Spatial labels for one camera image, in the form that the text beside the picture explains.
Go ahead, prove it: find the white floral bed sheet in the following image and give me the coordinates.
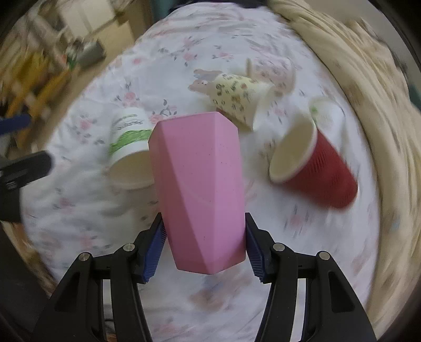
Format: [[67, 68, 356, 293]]
[[21, 2, 380, 304]]

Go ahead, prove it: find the pink patterned paper cup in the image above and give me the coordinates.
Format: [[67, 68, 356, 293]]
[[246, 57, 296, 94]]

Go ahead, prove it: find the cream bear print duvet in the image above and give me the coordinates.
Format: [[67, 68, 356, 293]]
[[269, 1, 420, 337]]

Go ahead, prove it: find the red ribbed paper cup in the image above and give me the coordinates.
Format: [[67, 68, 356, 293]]
[[268, 115, 358, 209]]

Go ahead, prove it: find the pink faceted cup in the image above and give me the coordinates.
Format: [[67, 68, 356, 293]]
[[148, 112, 245, 274]]

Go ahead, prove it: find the white paper cup green logo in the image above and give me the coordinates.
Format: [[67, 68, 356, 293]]
[[309, 97, 345, 133]]

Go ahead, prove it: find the cream patterned paper cup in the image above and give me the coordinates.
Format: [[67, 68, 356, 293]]
[[208, 73, 275, 131]]

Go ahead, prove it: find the grey trash bin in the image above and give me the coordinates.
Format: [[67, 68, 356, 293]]
[[76, 40, 106, 69]]

